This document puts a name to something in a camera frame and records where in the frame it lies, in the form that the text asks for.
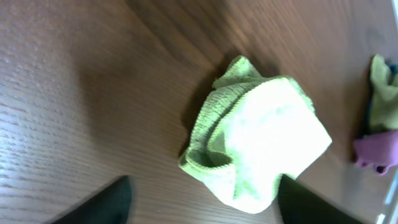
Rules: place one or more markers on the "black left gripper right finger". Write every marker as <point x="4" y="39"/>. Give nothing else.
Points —
<point x="298" y="205"/>

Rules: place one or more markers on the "blue cloth under pile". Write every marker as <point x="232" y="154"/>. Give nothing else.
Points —
<point x="393" y="68"/>

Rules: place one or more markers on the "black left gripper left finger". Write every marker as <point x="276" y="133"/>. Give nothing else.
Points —
<point x="109" y="205"/>

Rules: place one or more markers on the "olive green crumpled cloth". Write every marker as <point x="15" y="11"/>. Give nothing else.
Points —
<point x="383" y="110"/>

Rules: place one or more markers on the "light green microfiber cloth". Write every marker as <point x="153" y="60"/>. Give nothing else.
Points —
<point x="250" y="131"/>

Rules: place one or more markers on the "purple crumpled cloth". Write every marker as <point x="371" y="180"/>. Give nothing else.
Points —
<point x="377" y="150"/>

